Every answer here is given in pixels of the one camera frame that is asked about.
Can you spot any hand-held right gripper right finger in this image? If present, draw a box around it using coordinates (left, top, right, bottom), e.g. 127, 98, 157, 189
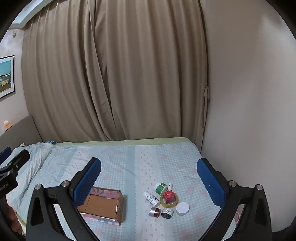
196, 158, 273, 241

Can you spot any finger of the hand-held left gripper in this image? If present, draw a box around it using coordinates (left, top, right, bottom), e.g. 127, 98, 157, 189
0, 147, 12, 165
0, 149, 30, 177

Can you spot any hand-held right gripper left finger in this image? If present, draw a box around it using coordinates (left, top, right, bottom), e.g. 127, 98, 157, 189
25, 157, 102, 241

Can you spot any cardboard box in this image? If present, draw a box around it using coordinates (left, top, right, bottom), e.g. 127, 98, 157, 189
77, 186, 127, 226

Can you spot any round white jar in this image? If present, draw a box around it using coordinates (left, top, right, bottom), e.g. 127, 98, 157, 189
176, 202, 189, 216

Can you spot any clear tape roll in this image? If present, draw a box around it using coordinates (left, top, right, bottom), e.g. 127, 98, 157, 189
160, 191, 179, 208

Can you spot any white jar with green label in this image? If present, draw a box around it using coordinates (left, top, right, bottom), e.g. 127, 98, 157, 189
154, 182, 169, 195

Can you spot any black jar with white label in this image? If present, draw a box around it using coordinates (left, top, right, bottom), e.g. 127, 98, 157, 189
161, 208, 174, 219

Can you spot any white plastic bottle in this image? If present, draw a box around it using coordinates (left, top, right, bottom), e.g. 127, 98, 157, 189
143, 191, 161, 208

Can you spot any person's left hand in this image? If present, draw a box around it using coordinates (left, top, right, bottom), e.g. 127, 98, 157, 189
5, 206, 24, 235

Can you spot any crumpled light blue blanket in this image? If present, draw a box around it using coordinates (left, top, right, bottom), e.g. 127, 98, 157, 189
6, 142, 57, 197

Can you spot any grey headboard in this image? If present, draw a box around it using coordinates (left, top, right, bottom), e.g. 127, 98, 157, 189
0, 115, 43, 154

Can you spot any checkered floral bed sheet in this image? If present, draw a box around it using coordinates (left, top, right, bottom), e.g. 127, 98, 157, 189
5, 141, 237, 241

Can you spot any light green mattress cover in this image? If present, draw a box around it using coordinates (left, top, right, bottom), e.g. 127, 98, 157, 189
55, 137, 197, 147

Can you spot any beige curtain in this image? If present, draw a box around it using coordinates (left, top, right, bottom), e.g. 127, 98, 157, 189
21, 0, 210, 142

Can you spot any framed wall picture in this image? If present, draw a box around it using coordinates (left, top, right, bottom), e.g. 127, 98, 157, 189
0, 55, 16, 100

